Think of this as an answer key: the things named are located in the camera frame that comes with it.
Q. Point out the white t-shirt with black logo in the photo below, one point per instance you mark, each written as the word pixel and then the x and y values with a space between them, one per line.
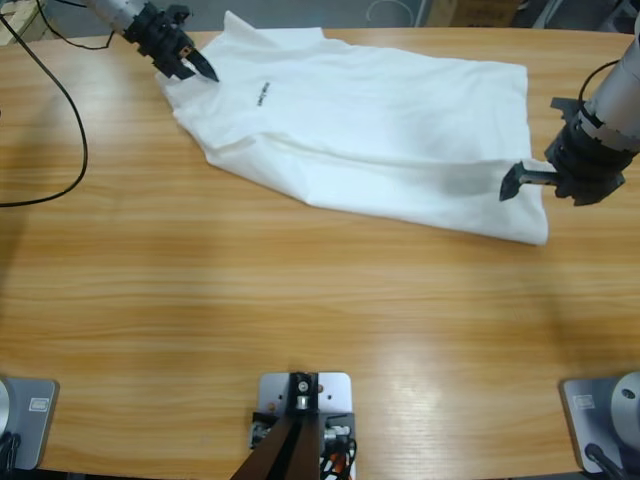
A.
pixel 350 125

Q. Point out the dark background equipment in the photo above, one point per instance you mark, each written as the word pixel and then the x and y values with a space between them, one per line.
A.
pixel 575 15

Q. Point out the brown cardboard box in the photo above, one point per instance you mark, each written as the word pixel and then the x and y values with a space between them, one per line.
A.
pixel 475 12

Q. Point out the white mounting block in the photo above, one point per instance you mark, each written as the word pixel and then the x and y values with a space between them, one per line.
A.
pixel 335 390

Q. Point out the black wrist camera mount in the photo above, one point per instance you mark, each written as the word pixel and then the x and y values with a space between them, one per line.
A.
pixel 177 11
pixel 565 106

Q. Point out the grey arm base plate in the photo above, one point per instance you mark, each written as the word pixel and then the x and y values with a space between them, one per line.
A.
pixel 582 415
pixel 35 415

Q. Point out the cardboard box stack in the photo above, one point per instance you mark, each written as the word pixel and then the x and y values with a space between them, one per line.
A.
pixel 20 27

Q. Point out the dark camera post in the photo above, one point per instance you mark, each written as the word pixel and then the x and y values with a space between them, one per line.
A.
pixel 295 445

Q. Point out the round grey base disc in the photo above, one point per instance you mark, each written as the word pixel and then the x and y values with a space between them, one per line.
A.
pixel 3 405
pixel 625 405

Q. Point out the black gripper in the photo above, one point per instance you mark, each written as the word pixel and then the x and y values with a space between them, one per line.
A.
pixel 160 42
pixel 585 165

